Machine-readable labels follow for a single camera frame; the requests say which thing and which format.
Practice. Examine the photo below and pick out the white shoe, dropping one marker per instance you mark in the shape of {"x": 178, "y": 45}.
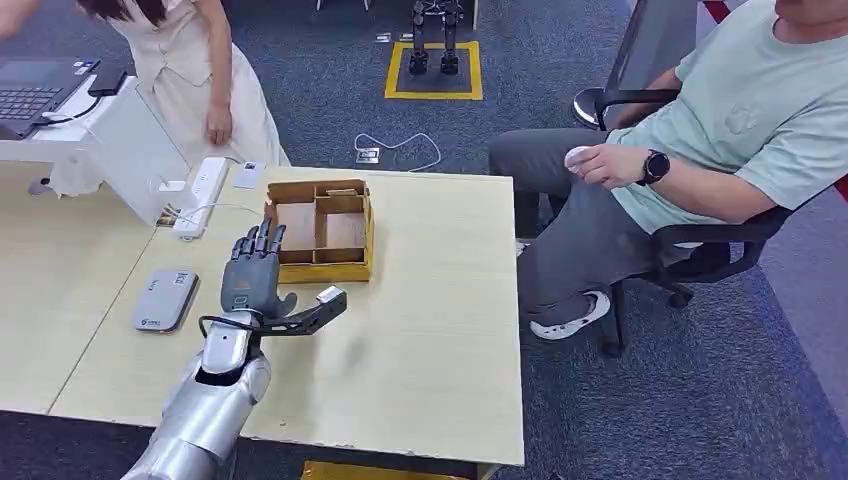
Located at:
{"x": 573, "y": 322}

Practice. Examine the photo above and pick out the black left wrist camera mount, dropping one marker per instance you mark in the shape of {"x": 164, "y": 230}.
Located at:
{"x": 318, "y": 311}

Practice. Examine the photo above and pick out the black robot legs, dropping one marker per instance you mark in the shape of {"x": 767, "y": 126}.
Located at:
{"x": 450, "y": 43}

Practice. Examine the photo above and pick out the small white card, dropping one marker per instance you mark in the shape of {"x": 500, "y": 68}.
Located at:
{"x": 248, "y": 175}

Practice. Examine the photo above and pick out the grey partition panel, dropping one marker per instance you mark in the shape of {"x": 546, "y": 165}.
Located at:
{"x": 649, "y": 36}

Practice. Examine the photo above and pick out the black office chair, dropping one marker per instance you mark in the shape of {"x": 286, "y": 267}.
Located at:
{"x": 715, "y": 242}

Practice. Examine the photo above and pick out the dark grey laptop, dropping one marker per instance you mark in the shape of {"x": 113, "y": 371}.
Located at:
{"x": 33, "y": 89}

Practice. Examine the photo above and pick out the metal floor socket plate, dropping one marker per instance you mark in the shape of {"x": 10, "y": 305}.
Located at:
{"x": 367, "y": 156}

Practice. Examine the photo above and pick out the seated person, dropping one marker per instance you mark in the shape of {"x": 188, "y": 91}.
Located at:
{"x": 729, "y": 99}

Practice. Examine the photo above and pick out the black flat device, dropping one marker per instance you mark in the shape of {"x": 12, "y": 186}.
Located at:
{"x": 107, "y": 79}

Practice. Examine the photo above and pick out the black wristwatch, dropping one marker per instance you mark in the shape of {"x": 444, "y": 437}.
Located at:
{"x": 656, "y": 167}

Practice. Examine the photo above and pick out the standing person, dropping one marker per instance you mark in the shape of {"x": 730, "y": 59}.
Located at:
{"x": 179, "y": 60}

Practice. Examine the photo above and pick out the wooden compartment box yellow base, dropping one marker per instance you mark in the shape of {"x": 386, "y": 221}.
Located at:
{"x": 318, "y": 272}

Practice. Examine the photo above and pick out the seated person's left hand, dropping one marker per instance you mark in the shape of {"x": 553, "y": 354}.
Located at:
{"x": 613, "y": 166}

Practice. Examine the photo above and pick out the small white round object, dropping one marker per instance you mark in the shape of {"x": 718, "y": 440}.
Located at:
{"x": 573, "y": 158}

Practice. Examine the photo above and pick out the white power strip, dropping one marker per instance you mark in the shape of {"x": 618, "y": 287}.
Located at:
{"x": 202, "y": 195}

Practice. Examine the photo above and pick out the grey flat card reader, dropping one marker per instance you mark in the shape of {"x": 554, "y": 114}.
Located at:
{"x": 164, "y": 301}

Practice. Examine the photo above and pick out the yellow floor tape strip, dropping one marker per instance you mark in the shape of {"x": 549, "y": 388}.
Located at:
{"x": 358, "y": 472}

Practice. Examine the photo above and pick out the white charger plug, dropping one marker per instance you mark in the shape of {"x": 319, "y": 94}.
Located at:
{"x": 172, "y": 186}

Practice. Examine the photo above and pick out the standing person's hand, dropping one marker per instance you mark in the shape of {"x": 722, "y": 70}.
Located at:
{"x": 219, "y": 126}

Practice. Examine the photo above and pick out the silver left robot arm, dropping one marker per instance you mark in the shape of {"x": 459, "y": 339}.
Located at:
{"x": 208, "y": 411}

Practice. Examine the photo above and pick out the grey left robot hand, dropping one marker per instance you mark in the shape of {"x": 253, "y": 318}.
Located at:
{"x": 250, "y": 285}

